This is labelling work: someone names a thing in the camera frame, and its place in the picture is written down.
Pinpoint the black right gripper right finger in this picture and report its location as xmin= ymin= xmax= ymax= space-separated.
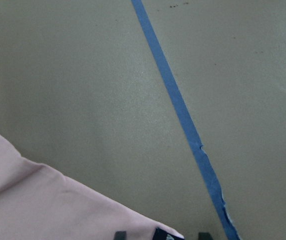
xmin=198 ymin=232 xmax=213 ymax=240

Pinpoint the pink Snoopy t-shirt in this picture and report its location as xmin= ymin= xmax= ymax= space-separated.
xmin=0 ymin=135 xmax=183 ymax=240

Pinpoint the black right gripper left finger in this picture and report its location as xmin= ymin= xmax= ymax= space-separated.
xmin=114 ymin=231 xmax=126 ymax=240

